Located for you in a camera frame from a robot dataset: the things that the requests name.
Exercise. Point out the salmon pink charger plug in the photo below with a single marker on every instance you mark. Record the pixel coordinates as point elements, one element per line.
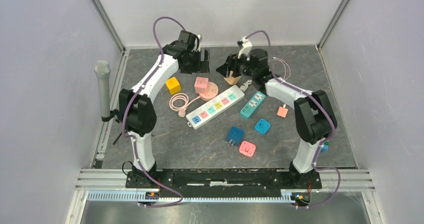
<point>282,111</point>

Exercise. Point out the red-pink cube adapter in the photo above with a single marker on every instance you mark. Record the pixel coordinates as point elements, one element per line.
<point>247,149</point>

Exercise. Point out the light blue cable duct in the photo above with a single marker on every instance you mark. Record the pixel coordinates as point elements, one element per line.
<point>147,198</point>

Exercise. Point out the light blue plug adapter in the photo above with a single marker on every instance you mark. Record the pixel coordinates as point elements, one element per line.
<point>262,126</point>

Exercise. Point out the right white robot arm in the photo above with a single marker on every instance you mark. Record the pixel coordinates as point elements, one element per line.
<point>315,121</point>

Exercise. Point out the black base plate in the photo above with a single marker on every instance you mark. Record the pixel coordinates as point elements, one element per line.
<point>221,183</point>

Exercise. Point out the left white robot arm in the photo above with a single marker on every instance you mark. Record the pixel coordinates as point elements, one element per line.
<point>135,106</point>

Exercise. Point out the white multicolour power strip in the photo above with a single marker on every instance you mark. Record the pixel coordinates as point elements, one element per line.
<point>214,107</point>

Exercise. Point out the teal power strip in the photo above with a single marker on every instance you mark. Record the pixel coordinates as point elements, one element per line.
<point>250,107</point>

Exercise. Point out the yellow cube adapter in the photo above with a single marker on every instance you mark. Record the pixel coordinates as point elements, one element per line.
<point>173,85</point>

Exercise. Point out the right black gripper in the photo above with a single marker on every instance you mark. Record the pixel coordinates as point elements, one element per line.
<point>232,63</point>

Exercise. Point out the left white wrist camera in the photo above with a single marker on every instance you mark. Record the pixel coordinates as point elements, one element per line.
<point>198,43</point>

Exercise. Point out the grey microphone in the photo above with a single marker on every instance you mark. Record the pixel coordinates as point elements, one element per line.
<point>103,72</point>

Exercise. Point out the blue green block stack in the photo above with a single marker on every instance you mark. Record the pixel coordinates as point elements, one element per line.
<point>325,147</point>

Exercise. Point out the dark blue cube adapter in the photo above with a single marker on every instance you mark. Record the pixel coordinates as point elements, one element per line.
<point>234,136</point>

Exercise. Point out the pink round socket base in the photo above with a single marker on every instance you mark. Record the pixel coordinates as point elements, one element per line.
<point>212,91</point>

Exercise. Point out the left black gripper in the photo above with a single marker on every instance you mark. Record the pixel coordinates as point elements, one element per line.
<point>201,67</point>

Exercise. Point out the beige cube adapter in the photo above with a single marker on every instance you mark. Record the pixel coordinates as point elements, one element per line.
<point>231,80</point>

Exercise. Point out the pink cube adapter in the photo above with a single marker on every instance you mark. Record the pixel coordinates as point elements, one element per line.
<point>201,85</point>

